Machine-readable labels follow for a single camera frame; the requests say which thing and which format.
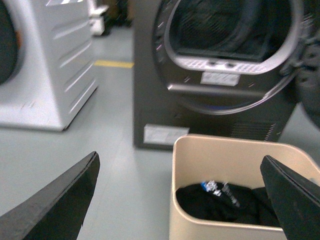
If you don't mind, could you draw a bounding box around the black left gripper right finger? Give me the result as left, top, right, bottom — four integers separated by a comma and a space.
260, 155, 320, 240

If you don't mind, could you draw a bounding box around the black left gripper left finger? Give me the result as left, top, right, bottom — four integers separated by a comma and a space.
0, 151, 100, 240

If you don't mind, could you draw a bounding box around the beige plastic laundry hamper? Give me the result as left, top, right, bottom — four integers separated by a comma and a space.
169, 134, 320, 240

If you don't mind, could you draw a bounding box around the black printed t-shirt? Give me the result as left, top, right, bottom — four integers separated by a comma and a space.
175, 180, 280, 227

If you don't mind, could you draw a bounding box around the dark dryer door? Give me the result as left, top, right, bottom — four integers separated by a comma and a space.
288, 0, 320, 127

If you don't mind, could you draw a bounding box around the white washing machine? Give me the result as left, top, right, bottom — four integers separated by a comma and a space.
0, 0, 98, 131

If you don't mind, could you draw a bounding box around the dark grey dryer machine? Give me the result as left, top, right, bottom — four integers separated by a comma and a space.
133, 0, 320, 150

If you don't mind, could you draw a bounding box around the white background object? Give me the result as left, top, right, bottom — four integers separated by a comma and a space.
87, 0, 109, 36

